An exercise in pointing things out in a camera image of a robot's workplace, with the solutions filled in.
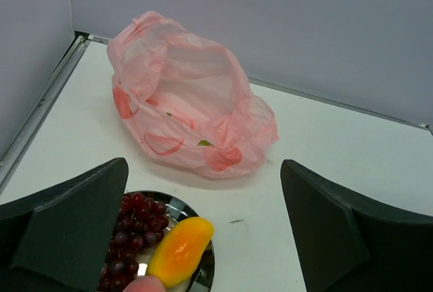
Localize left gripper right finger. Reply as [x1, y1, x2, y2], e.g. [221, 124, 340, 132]
[280, 160, 432, 291]

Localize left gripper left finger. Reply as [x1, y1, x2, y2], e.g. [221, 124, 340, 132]
[1, 157, 129, 291]

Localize dark red fake grapes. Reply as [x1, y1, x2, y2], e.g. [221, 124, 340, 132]
[97, 192, 169, 291]

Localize orange yellow fake mango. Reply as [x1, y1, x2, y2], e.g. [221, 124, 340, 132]
[146, 216, 214, 289]

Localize pink plastic bag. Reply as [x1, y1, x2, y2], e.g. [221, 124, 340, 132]
[106, 11, 279, 179]

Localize pink fake peach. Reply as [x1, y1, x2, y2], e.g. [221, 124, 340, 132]
[123, 276, 166, 292]

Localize black rimmed round plate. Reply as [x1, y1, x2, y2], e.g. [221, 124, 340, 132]
[129, 191, 214, 291]

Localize aluminium front rail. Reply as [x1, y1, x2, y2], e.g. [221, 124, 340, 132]
[1, 32, 110, 191]

